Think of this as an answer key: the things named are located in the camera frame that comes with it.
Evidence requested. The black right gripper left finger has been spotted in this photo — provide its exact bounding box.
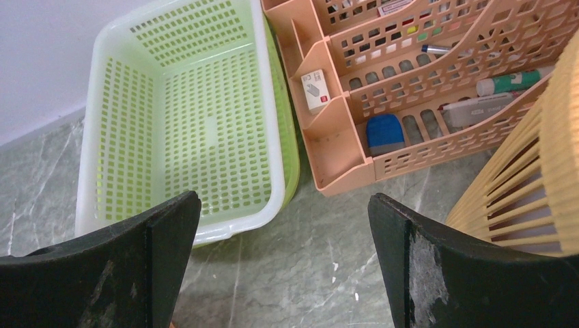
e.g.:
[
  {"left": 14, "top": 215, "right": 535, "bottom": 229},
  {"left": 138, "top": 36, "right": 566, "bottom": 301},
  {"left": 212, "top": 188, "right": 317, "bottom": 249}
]
[{"left": 1, "top": 191, "right": 201, "bottom": 327}]

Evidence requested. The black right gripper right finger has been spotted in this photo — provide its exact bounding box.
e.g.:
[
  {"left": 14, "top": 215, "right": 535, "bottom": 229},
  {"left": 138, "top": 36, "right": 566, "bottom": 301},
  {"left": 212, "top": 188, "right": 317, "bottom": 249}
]
[{"left": 367, "top": 193, "right": 578, "bottom": 327}]

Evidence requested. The yellow slatted waste basket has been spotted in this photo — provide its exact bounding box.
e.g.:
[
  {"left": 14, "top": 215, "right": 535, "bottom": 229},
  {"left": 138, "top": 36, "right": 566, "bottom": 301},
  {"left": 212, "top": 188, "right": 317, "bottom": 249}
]
[{"left": 446, "top": 36, "right": 578, "bottom": 257}]

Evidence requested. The blue grey eraser block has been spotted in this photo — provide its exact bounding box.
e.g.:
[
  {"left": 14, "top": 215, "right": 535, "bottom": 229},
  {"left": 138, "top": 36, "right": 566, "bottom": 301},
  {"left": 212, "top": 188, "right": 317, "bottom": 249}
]
[{"left": 366, "top": 114, "right": 405, "bottom": 156}]

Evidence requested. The white perforated basket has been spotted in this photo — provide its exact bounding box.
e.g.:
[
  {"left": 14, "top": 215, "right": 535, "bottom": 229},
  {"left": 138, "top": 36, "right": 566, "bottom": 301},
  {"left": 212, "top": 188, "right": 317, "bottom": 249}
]
[{"left": 74, "top": 1, "right": 285, "bottom": 245}]

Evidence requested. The green tray under basket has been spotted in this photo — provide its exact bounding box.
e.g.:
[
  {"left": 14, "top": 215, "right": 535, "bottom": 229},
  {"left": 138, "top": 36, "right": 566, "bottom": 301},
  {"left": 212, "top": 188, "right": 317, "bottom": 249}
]
[{"left": 192, "top": 18, "right": 301, "bottom": 249}]

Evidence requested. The peach plastic file organizer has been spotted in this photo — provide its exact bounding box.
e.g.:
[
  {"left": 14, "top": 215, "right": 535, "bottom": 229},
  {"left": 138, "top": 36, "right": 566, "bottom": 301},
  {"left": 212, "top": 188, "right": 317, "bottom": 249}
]
[{"left": 262, "top": 1, "right": 578, "bottom": 196}]

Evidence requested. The green white glue stick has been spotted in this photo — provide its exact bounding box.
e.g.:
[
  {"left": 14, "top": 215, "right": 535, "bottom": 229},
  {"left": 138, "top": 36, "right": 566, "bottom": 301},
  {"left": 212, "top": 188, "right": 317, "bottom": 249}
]
[{"left": 476, "top": 66, "right": 554, "bottom": 96}]

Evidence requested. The small white box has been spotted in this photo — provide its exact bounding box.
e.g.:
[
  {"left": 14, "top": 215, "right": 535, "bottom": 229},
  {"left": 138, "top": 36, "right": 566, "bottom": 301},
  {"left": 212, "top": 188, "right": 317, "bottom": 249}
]
[{"left": 300, "top": 69, "right": 331, "bottom": 115}]

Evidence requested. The blue silver pen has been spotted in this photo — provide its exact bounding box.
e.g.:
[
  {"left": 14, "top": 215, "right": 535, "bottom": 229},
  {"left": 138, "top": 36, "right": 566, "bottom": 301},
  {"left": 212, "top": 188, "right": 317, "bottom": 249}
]
[{"left": 421, "top": 44, "right": 503, "bottom": 59}]

